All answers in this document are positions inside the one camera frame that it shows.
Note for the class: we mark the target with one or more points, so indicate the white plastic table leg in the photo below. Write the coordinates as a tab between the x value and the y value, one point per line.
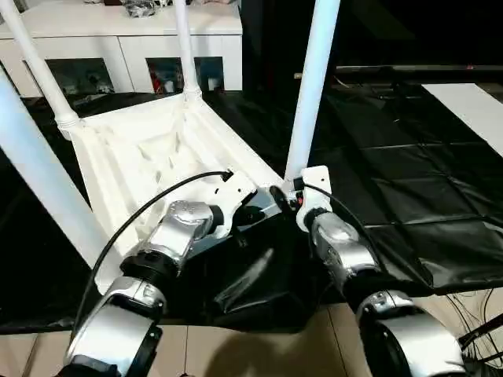
314	78
35	59
39	165
186	47

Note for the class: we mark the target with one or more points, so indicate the white plastic table top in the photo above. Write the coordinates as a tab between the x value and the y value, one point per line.
137	129

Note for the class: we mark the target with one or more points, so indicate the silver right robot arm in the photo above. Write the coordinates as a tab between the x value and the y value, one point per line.
338	235

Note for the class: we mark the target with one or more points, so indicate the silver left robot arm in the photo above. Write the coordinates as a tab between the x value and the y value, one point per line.
177	228

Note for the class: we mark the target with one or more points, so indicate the black mat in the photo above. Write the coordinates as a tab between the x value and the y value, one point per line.
412	176

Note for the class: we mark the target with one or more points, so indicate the white candle cup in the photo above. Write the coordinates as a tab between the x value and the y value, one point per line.
214	83

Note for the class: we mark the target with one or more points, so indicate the small white cup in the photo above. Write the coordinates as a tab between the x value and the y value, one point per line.
169	84

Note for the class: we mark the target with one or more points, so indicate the red bottle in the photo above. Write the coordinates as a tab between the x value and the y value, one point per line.
157	80

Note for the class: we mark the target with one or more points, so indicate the white flat board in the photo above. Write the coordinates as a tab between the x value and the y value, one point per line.
467	114

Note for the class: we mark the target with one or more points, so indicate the black white patterned figurine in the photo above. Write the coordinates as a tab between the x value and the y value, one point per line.
94	80

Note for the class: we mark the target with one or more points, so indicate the black metal stand bar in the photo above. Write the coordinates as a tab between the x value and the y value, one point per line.
481	331

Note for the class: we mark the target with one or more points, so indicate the white sideboard cabinet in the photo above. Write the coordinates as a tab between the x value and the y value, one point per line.
118	27

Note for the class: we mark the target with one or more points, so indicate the grey patterned object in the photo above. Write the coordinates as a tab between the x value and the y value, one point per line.
139	8

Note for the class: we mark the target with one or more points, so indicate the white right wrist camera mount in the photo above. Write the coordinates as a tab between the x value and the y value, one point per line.
316	184

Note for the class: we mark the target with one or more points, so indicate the black metal rail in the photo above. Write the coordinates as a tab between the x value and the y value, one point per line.
412	68

